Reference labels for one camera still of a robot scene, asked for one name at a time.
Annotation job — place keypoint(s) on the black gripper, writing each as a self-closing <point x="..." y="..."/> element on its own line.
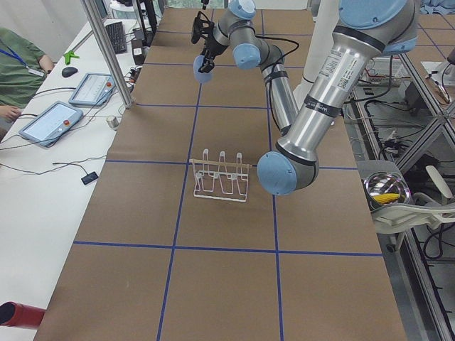
<point x="212" y="46"/>

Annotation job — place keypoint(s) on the light blue plastic cup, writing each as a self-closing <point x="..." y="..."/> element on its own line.
<point x="201" y="77"/>

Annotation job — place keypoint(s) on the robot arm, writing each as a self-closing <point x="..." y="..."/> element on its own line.
<point x="235" y="30"/>
<point x="359" y="32"/>

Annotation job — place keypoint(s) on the black keyboard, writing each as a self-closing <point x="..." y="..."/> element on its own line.
<point x="117" y="38"/>

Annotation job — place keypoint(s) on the small silver cylinder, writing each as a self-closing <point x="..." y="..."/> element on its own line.
<point x="112" y="122"/>

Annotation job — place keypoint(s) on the far teach pendant tablet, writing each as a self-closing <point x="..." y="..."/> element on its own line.
<point x="93" y="90"/>

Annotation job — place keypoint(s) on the teach pendant tablet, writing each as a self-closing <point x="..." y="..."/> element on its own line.
<point x="93" y="90"/>
<point x="51" y="124"/>

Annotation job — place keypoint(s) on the green plastic clip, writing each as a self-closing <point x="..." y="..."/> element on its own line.
<point x="68" y="56"/>

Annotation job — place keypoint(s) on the black computer mouse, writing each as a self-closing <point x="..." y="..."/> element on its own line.
<point x="68" y="71"/>

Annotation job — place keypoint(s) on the small black sensor box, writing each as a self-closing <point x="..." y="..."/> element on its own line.
<point x="90" y="177"/>

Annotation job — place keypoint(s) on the near teach pendant tablet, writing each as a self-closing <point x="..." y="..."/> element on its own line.
<point x="51" y="124"/>

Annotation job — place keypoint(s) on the person in green shirt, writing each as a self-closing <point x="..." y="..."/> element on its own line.
<point x="24" y="67"/>

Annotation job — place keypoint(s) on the steel bowl with corn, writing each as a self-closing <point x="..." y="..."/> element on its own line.
<point x="383" y="188"/>

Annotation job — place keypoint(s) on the white office chair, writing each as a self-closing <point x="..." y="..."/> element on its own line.
<point x="397" y="218"/>

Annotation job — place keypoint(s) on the red cylinder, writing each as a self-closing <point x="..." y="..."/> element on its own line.
<point x="19" y="315"/>

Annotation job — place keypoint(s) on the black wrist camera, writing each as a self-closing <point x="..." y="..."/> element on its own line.
<point x="202" y="27"/>

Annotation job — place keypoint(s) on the white wire cup holder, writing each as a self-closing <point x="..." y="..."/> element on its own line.
<point x="221" y="180"/>

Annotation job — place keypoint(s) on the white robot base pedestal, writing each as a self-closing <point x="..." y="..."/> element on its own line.
<point x="325" y="15"/>

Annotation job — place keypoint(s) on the aluminium frame post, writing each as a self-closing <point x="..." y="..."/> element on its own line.
<point x="100" y="34"/>

